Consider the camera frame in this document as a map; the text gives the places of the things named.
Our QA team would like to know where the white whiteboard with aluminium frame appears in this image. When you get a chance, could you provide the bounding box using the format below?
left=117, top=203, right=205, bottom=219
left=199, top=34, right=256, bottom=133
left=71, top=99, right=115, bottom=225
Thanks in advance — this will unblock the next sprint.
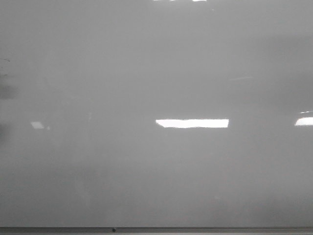
left=0, top=0, right=313, bottom=228

